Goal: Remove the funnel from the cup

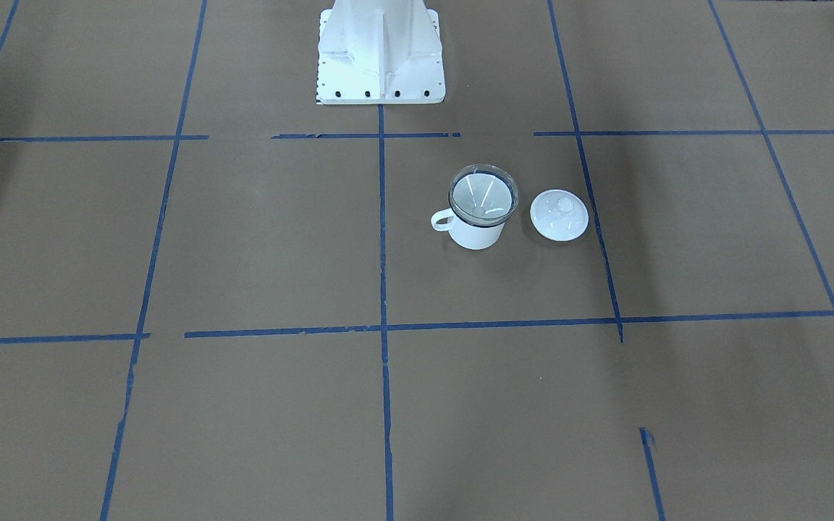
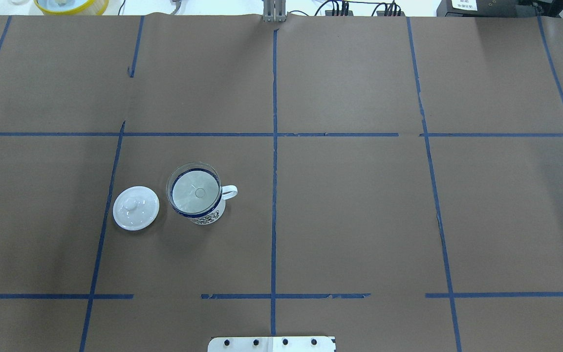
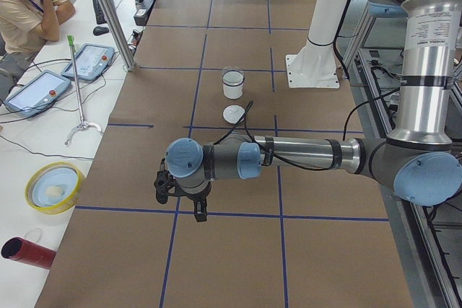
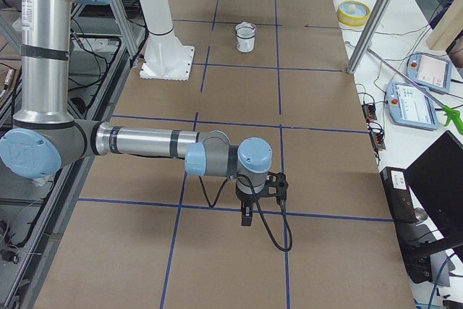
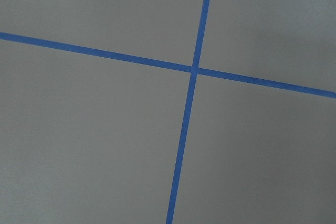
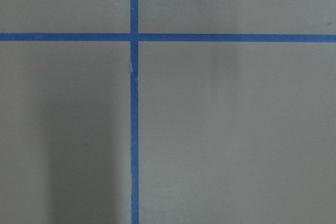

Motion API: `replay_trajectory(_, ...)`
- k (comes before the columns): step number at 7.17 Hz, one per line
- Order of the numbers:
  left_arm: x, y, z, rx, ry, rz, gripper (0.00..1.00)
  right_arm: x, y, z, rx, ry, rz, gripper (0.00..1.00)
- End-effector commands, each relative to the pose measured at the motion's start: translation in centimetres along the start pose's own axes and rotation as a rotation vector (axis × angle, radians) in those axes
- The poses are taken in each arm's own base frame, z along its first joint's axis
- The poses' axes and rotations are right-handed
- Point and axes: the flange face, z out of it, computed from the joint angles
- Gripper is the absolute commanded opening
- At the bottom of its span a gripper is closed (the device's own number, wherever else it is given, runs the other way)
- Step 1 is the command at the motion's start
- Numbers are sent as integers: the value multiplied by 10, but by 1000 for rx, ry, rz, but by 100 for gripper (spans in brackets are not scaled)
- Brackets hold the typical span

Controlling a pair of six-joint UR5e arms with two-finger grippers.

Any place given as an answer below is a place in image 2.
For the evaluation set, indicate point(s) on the clear glass funnel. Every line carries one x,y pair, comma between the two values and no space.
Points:
194,189

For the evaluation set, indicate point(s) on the white ceramic cup lid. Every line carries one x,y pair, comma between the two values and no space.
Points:
135,208

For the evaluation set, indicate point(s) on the white blue-rimmed enamel cup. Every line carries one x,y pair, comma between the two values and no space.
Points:
227,192

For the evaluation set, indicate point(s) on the brown paper table cover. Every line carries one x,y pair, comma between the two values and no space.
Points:
400,182

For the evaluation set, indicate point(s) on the black device with label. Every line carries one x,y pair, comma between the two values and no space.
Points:
500,8

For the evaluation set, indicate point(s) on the yellow round container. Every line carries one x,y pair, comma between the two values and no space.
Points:
72,7

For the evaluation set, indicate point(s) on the aluminium profile post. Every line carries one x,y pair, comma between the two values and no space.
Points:
274,10

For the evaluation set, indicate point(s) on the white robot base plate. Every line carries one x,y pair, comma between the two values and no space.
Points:
273,344

